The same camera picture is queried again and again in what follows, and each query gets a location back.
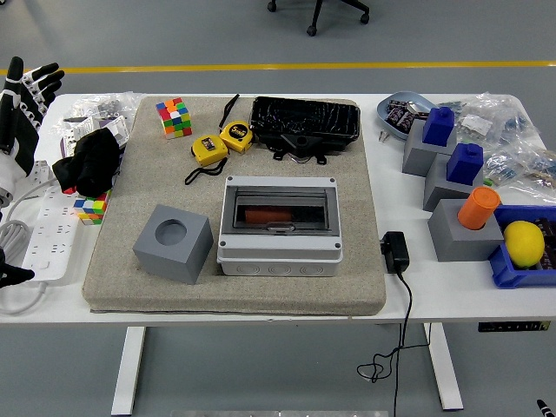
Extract dark packets in bin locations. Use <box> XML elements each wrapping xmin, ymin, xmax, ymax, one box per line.
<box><xmin>527</xmin><ymin>216</ymin><xmax>556</xmax><ymax>273</ymax></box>

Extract blue plastic bin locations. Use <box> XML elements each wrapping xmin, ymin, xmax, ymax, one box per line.
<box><xmin>488</xmin><ymin>204</ymin><xmax>556</xmax><ymax>290</ymax></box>

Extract large colourful puzzle cube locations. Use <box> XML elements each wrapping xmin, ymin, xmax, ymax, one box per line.
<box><xmin>156</xmin><ymin>96</ymin><xmax>194</xmax><ymax>140</ymax></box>

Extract black table control panel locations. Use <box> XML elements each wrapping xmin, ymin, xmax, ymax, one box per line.
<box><xmin>478</xmin><ymin>321</ymin><xmax>551</xmax><ymax>334</ymax></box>

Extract grey block with round hole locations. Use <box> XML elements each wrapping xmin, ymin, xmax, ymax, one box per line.
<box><xmin>428</xmin><ymin>198</ymin><xmax>507</xmax><ymax>263</ymax></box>
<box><xmin>132</xmin><ymin>203</ymin><xmax>215</xmax><ymax>286</ymax></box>

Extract blue square battery block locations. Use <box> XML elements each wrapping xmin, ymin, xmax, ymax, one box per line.
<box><xmin>447</xmin><ymin>142</ymin><xmax>486</xmax><ymax>184</ymax></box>
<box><xmin>422</xmin><ymin>106</ymin><xmax>456</xmax><ymax>147</ymax></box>

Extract black cloth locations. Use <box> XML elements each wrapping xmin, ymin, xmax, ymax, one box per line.
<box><xmin>51</xmin><ymin>128</ymin><xmax>123</xmax><ymax>199</ymax></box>

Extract black office chair base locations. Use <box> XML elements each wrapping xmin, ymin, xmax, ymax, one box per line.
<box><xmin>267</xmin><ymin>0</ymin><xmax>372</xmax><ymax>36</ymax></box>

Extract clear bag of blue parts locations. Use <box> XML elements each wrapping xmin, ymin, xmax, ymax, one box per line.
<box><xmin>436</xmin><ymin>91</ymin><xmax>544</xmax><ymax>147</ymax></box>

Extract orange cylinder battery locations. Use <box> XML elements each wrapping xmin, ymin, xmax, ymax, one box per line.
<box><xmin>243</xmin><ymin>208</ymin><xmax>293</xmax><ymax>223</ymax></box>
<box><xmin>458</xmin><ymin>187</ymin><xmax>502</xmax><ymax>231</ymax></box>

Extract white power strip cable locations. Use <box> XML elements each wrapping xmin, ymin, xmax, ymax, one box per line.
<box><xmin>0</xmin><ymin>182</ymin><xmax>57</xmax><ymax>316</ymax></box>

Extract white labelled packet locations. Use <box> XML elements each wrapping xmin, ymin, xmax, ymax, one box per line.
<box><xmin>60</xmin><ymin>115</ymin><xmax>131</xmax><ymax>157</ymax></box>

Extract black plastic tray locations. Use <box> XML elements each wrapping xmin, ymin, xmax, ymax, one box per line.
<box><xmin>249</xmin><ymin>96</ymin><xmax>362</xmax><ymax>153</ymax></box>

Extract white power strip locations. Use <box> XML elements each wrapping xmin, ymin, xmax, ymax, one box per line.
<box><xmin>19</xmin><ymin>184</ymin><xmax>83</xmax><ymax>282</ymax></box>

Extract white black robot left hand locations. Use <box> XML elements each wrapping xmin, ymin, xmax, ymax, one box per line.
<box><xmin>0</xmin><ymin>56</ymin><xmax>66</xmax><ymax>202</ymax></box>

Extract white table leg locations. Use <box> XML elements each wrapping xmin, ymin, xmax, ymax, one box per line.
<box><xmin>423</xmin><ymin>323</ymin><xmax>465</xmax><ymax>412</ymax></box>
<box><xmin>111</xmin><ymin>326</ymin><xmax>147</xmax><ymax>416</ymax></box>

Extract dark purple packet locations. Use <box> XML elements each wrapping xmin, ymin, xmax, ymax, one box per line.
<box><xmin>386</xmin><ymin>99</ymin><xmax>416</xmax><ymax>131</ymax></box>

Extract black adapter cord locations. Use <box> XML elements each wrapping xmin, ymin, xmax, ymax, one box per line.
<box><xmin>356</xmin><ymin>271</ymin><xmax>434</xmax><ymax>417</ymax></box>

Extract yellow tape measure black clip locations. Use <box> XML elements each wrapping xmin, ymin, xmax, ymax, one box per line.
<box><xmin>184</xmin><ymin>135</ymin><xmax>230</xmax><ymax>186</ymax></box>

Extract black triangular bracket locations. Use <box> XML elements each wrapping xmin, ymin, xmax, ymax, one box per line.
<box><xmin>271</xmin><ymin>133</ymin><xmax>329</xmax><ymax>166</ymax></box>

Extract clear bag of grey parts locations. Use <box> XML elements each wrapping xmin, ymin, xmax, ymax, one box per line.
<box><xmin>64</xmin><ymin>90</ymin><xmax>142</xmax><ymax>122</ymax></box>

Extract clear bag of mixed parts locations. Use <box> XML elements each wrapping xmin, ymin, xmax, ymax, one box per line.
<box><xmin>484</xmin><ymin>145</ymin><xmax>556</xmax><ymax>195</ymax></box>

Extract grey electrical box clear lid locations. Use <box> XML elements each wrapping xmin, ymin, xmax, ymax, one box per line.
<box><xmin>215</xmin><ymin>175</ymin><xmax>344</xmax><ymax>278</ymax></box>

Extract black power adapter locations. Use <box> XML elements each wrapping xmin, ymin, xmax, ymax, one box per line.
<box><xmin>381</xmin><ymin>230</ymin><xmax>411</xmax><ymax>275</ymax></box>

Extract grey-brown fabric mat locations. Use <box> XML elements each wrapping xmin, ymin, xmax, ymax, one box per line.
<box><xmin>82</xmin><ymin>96</ymin><xmax>387</xmax><ymax>317</ymax></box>

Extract light blue dish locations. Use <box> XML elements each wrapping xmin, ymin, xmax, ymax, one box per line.
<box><xmin>376</xmin><ymin>90</ymin><xmax>438</xmax><ymax>141</ymax></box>

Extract yellow lemon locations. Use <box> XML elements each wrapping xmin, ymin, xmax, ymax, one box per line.
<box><xmin>503</xmin><ymin>220</ymin><xmax>546</xmax><ymax>268</ymax></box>

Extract grey block with square hole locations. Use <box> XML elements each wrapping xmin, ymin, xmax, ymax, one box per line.
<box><xmin>402</xmin><ymin>117</ymin><xmax>458</xmax><ymax>178</ymax></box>
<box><xmin>423</xmin><ymin>152</ymin><xmax>486</xmax><ymax>213</ymax></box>

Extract brown silver packet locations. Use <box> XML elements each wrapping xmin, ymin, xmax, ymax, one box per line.
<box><xmin>406</xmin><ymin>100</ymin><xmax>431</xmax><ymax>121</ymax></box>

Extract small colourful puzzle cube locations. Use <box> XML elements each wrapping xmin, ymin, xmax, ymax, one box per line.
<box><xmin>72</xmin><ymin>190</ymin><xmax>109</xmax><ymax>226</ymax></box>

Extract yellow tape measure round label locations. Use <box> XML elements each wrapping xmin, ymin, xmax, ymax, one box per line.
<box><xmin>218</xmin><ymin>93</ymin><xmax>256</xmax><ymax>154</ymax></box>

